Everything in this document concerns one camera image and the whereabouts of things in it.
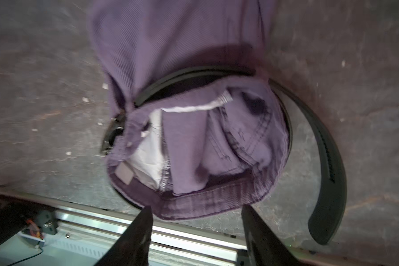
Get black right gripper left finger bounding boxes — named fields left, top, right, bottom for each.
left=95, top=206, right=153, bottom=266

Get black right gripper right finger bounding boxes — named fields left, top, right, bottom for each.
left=242, top=205, right=301, bottom=266

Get black leather belt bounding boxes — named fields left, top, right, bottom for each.
left=100, top=65, right=348, bottom=246

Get purple trousers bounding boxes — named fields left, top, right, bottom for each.
left=88, top=1, right=289, bottom=221

